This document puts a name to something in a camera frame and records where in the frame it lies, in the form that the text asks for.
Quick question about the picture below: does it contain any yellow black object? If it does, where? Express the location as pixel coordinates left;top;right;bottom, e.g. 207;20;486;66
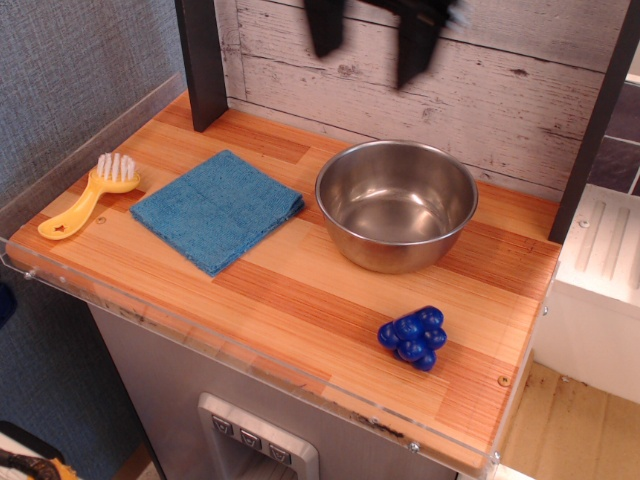
1;450;79;480

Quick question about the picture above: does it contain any grey toy fridge cabinet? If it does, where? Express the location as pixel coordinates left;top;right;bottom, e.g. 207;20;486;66
90;306;457;479

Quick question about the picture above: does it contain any steel bowl pan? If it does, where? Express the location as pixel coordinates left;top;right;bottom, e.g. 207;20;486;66
315;140;479;274

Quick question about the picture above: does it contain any silver dispenser panel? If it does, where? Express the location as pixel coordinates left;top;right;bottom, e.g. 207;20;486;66
198;392;320;479

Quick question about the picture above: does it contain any dark right post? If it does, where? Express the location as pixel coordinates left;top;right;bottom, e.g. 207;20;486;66
548;0;639;244

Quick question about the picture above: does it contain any yellow scrub brush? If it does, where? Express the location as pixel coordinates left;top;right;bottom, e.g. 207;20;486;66
38;152;141;240

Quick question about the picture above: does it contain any dark post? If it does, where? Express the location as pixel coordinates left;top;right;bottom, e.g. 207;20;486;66
175;0;228;132
548;0;639;244

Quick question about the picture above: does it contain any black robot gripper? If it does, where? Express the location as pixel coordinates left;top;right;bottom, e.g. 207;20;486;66
303;0;471;90

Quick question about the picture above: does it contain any blue folded cloth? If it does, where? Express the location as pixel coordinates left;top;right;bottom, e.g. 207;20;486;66
130;150;305;277

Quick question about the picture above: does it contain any blue plastic grape bunch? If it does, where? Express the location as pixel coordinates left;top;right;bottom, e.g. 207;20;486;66
377;306;448;372

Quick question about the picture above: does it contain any dark left post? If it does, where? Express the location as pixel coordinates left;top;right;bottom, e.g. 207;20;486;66
175;0;228;132

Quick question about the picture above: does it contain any white toy sink counter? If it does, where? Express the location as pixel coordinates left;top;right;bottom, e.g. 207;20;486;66
533;185;639;402

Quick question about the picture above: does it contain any clear acrylic edge guard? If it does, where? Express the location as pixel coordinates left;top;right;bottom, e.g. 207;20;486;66
6;225;559;478

